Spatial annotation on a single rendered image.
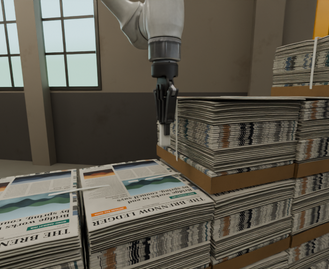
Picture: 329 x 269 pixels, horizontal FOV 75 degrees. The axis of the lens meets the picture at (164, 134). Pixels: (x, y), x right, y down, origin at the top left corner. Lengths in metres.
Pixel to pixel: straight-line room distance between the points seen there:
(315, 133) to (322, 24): 1.05
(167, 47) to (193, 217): 0.42
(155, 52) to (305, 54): 0.68
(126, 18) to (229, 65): 2.32
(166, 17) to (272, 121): 0.38
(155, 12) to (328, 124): 0.59
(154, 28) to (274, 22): 2.43
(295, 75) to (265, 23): 1.88
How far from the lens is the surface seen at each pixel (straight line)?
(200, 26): 3.03
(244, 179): 0.60
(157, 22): 0.60
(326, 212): 0.93
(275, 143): 0.65
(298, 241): 0.86
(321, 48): 1.06
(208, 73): 2.93
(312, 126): 0.75
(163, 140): 0.63
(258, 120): 0.59
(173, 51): 0.60
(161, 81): 0.62
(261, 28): 2.91
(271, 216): 0.73
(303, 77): 1.08
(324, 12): 1.74
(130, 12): 0.74
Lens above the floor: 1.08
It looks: 11 degrees down
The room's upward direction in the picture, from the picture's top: straight up
